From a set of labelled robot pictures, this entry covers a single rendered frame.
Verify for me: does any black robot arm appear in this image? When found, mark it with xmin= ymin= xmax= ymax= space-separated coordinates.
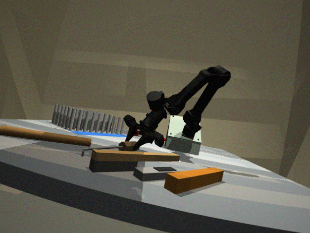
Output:
xmin=147 ymin=65 xmax=231 ymax=140

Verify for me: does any hammer with orange handle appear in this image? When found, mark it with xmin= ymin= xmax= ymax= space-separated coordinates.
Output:
xmin=0 ymin=124 xmax=92 ymax=147

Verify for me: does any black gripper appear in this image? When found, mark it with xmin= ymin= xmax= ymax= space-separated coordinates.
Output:
xmin=123 ymin=113 xmax=164 ymax=150

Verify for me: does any orange rectangular block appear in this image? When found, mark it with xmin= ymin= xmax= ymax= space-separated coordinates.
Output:
xmin=164 ymin=168 xmax=224 ymax=194

